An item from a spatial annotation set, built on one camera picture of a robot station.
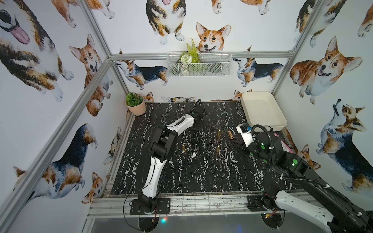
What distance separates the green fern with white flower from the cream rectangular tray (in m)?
0.53

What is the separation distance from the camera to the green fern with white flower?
0.81 m

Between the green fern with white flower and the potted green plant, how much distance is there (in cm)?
41

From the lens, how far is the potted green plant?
3.46 ft

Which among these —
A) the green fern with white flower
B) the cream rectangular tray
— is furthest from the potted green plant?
the cream rectangular tray

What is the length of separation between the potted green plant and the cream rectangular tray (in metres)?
0.79

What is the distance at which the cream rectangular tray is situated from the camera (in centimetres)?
106

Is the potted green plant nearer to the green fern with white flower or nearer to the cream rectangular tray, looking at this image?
the green fern with white flower
